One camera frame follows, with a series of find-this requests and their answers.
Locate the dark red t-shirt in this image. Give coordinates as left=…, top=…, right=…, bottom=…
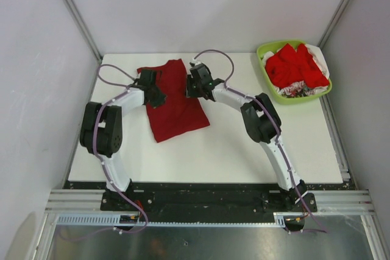
left=146, top=59, right=210, bottom=142

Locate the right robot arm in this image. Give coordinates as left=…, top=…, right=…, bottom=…
left=186, top=61, right=307, bottom=212

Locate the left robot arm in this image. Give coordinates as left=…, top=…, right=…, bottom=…
left=79, top=69, right=167, bottom=211

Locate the green plastic basket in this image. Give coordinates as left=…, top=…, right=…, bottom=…
left=257, top=40, right=333, bottom=105

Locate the bright red shirt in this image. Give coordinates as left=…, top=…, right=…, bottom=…
left=265, top=43, right=330, bottom=88

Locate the white floral shirt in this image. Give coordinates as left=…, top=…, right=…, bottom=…
left=261, top=43, right=330, bottom=99

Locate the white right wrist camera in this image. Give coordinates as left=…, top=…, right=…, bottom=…
left=190, top=58, right=202, bottom=67

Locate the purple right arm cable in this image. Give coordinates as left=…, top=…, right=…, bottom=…
left=192, top=48, right=328, bottom=234

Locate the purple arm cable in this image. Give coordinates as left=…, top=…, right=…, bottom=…
left=192, top=48, right=328, bottom=234
left=92, top=63, right=150, bottom=236

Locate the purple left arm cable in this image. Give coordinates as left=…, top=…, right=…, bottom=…
left=92, top=63, right=150, bottom=236

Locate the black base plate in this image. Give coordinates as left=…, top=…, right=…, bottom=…
left=101, top=183, right=317, bottom=222

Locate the left corner aluminium post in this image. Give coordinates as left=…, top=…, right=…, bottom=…
left=62, top=0, right=102, bottom=63

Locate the corner aluminium post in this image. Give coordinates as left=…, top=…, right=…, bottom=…
left=62, top=0, right=102, bottom=63
left=317, top=0, right=353, bottom=49

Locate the grey slotted cable duct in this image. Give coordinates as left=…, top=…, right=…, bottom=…
left=56, top=213, right=295, bottom=228

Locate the right corner aluminium post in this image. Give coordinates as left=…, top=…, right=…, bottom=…
left=317, top=0, right=353, bottom=49

